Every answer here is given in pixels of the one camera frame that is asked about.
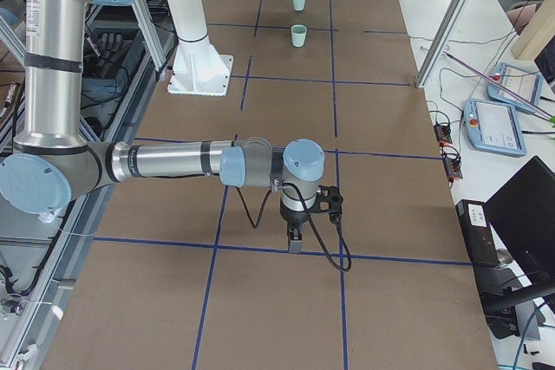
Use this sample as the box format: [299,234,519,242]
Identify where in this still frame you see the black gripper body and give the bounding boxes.
[280,203,310,236]

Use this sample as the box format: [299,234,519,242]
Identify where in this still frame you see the black desktop computer box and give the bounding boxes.
[455,199,500,268]

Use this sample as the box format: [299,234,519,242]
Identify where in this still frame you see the near blue teach pendant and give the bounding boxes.
[463,99,527,157]

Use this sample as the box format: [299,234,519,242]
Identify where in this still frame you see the blue teach pendant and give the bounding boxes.
[486,62,544,113]
[463,99,527,157]

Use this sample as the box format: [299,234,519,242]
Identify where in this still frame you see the black computer monitor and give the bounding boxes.
[485,156,554,277]

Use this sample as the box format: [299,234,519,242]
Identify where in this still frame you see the far blue teach pendant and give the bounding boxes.
[486,62,544,113]

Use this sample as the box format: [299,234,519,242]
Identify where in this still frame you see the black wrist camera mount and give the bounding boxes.
[311,185,343,216]

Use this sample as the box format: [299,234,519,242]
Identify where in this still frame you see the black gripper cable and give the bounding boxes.
[236,182,352,274]

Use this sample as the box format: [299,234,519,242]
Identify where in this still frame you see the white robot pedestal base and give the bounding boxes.
[167,0,233,97]

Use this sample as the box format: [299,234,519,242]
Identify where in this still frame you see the aluminium frame post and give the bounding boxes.
[415,0,469,88]

